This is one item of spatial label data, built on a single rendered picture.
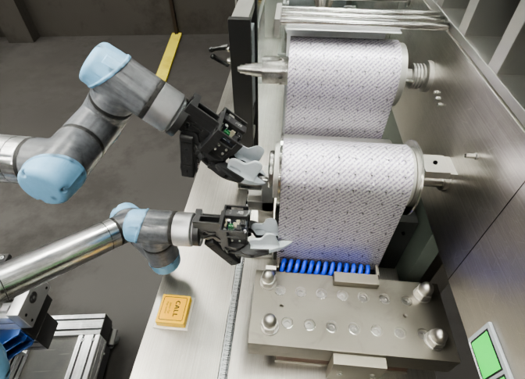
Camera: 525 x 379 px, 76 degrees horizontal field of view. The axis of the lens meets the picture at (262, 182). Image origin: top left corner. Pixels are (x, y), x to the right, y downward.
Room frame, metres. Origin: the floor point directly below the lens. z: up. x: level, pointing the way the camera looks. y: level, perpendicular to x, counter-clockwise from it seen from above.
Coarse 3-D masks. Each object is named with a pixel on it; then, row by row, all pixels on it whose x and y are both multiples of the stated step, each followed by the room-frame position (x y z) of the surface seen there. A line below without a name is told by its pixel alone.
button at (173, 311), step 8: (168, 296) 0.39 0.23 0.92; (176, 296) 0.39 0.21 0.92; (184, 296) 0.39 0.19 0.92; (160, 304) 0.37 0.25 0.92; (168, 304) 0.37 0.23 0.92; (176, 304) 0.37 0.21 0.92; (184, 304) 0.37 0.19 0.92; (160, 312) 0.35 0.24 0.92; (168, 312) 0.35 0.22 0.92; (176, 312) 0.35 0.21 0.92; (184, 312) 0.35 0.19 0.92; (160, 320) 0.33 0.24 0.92; (168, 320) 0.33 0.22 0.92; (176, 320) 0.33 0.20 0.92; (184, 320) 0.33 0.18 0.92
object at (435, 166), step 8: (424, 160) 0.48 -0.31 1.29; (432, 160) 0.48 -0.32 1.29; (440, 160) 0.48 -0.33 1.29; (448, 160) 0.48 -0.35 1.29; (424, 168) 0.46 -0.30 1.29; (432, 168) 0.45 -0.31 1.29; (440, 168) 0.45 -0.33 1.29; (448, 168) 0.45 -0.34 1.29; (424, 176) 0.45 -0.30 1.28; (432, 176) 0.44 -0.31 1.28; (440, 176) 0.44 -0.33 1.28; (448, 176) 0.44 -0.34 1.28; (456, 176) 0.44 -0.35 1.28
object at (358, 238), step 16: (288, 224) 0.43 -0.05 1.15; (304, 224) 0.43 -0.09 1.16; (320, 224) 0.42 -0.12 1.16; (336, 224) 0.42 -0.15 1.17; (352, 224) 0.42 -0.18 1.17; (368, 224) 0.42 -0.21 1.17; (384, 224) 0.41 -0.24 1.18; (304, 240) 0.43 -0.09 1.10; (320, 240) 0.42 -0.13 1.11; (336, 240) 0.42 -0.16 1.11; (352, 240) 0.42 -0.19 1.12; (368, 240) 0.41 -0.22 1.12; (384, 240) 0.41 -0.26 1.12; (288, 256) 0.43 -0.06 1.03; (304, 256) 0.43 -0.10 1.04; (320, 256) 0.42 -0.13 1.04; (336, 256) 0.42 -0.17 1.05; (352, 256) 0.42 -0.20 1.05; (368, 256) 0.41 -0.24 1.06
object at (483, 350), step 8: (480, 336) 0.19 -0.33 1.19; (488, 336) 0.18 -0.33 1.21; (472, 344) 0.19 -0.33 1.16; (480, 344) 0.18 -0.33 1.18; (488, 344) 0.18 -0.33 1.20; (480, 352) 0.17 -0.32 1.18; (488, 352) 0.17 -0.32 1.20; (480, 360) 0.16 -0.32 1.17; (488, 360) 0.16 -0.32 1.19; (496, 360) 0.15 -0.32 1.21; (480, 368) 0.16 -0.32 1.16; (488, 368) 0.15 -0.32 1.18; (496, 368) 0.15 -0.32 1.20
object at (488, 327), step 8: (480, 328) 0.20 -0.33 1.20; (488, 328) 0.19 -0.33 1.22; (472, 336) 0.20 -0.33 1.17; (496, 336) 0.18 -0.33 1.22; (496, 344) 0.17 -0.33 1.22; (472, 352) 0.18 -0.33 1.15; (496, 352) 0.16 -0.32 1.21; (504, 360) 0.15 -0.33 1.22; (504, 368) 0.14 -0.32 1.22; (480, 376) 0.15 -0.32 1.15; (488, 376) 0.14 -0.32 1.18; (496, 376) 0.14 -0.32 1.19; (504, 376) 0.13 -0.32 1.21; (512, 376) 0.13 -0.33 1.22
